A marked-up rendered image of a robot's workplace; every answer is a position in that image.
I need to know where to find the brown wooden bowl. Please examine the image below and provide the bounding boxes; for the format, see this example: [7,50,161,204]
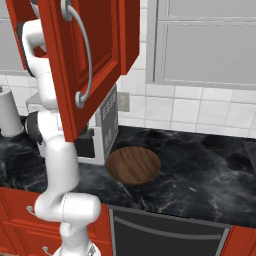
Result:
[105,145,163,186]

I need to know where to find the red cabinet door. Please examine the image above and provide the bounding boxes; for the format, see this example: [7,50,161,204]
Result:
[35,0,123,144]

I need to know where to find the red base cabinet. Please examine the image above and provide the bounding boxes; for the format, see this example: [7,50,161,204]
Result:
[219,225,256,256]

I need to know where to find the black dishwasher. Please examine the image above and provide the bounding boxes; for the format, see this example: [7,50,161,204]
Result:
[108,204,233,256]

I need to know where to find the grey cylindrical canister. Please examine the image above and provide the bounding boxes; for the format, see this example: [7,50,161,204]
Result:
[0,86,25,138]

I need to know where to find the red base cabinets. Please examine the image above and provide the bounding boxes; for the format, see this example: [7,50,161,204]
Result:
[0,187,113,256]

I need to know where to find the grey wall outlet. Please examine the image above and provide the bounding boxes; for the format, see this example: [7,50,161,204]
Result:
[116,91,131,113]

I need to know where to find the grey curved door handle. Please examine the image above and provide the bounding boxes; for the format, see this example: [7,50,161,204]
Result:
[60,0,94,110]

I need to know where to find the red wall cabinet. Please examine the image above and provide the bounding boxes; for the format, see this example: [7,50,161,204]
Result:
[4,0,141,76]

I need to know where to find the grey dishwasher handle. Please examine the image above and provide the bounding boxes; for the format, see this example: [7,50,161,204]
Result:
[113,215,228,242]

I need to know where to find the grey wall cabinets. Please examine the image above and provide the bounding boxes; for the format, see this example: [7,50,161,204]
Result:
[145,0,256,90]

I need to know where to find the grey drawer handle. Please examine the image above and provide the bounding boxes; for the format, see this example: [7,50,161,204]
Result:
[25,205,38,217]
[41,245,55,256]

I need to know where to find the grey wall cabinet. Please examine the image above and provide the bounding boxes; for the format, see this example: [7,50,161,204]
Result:
[0,0,29,76]

